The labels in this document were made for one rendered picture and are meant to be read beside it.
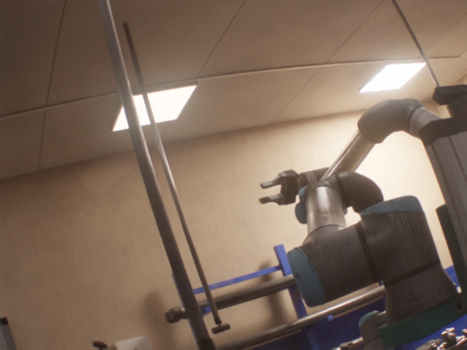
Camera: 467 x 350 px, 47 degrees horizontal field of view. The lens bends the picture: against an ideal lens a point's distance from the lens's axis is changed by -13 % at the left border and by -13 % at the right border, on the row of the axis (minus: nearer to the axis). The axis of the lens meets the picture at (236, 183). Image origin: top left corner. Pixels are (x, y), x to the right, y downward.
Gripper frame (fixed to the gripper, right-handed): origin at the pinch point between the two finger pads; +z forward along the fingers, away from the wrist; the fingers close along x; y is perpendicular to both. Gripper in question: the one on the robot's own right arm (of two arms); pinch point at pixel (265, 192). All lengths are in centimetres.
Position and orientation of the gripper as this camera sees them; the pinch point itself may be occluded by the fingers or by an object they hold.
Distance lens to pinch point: 237.8
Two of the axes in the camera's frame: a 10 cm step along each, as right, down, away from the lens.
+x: -0.5, 8.7, 5.0
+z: -8.8, 2.0, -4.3
